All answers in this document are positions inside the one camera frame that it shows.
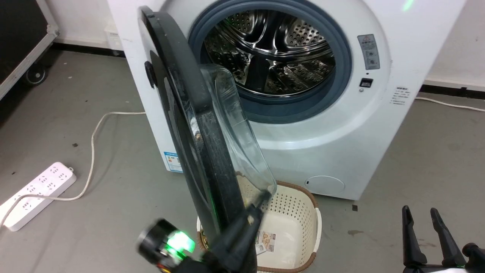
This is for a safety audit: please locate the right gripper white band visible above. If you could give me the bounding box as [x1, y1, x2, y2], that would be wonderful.
[402, 205, 485, 273]

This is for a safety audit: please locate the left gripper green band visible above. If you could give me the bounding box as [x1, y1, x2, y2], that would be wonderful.
[137, 190, 272, 273]

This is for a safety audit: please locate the black round washer door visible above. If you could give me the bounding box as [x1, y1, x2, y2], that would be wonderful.
[137, 6, 278, 273]

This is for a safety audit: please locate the white front-load washing machine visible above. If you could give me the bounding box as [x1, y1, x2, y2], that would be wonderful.
[107, 0, 467, 201]

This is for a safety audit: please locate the grey rubber door gasket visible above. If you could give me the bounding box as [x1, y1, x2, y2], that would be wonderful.
[188, 0, 353, 124]

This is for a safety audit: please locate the black door hinge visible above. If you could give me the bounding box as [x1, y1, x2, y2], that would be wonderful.
[144, 60, 156, 88]

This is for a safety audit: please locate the paper label in basket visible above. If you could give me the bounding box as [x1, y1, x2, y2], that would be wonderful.
[256, 231, 277, 255]

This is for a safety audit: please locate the cream perforated laundry basket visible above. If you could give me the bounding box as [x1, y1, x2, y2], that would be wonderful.
[196, 176, 322, 273]

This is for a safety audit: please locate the round white filter cap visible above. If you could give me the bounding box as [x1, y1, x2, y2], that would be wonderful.
[305, 175, 346, 197]

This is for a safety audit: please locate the blue white energy label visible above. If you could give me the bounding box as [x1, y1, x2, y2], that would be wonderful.
[164, 152, 183, 174]

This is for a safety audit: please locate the small black text label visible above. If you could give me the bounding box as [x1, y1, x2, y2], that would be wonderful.
[390, 86, 412, 106]

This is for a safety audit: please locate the steel perforated washer drum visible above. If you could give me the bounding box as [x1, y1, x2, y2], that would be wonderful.
[204, 9, 336, 96]

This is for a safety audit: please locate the grey warning sticker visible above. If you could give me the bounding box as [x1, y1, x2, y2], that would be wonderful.
[358, 34, 380, 71]

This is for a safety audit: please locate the white power strip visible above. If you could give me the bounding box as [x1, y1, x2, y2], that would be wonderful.
[0, 162, 77, 232]

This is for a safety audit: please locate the black caster wheel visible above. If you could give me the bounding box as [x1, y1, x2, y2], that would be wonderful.
[23, 64, 48, 85]

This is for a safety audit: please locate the black wheeled flight case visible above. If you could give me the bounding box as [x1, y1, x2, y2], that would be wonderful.
[0, 0, 60, 101]

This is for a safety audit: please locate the white washer cable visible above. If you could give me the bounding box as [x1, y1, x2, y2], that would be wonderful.
[415, 97, 485, 113]

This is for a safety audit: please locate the white power strip cable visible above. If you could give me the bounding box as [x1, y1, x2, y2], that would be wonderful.
[0, 111, 147, 228]

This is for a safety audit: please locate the white wall outlet box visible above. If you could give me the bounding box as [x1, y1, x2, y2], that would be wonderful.
[104, 30, 124, 52]

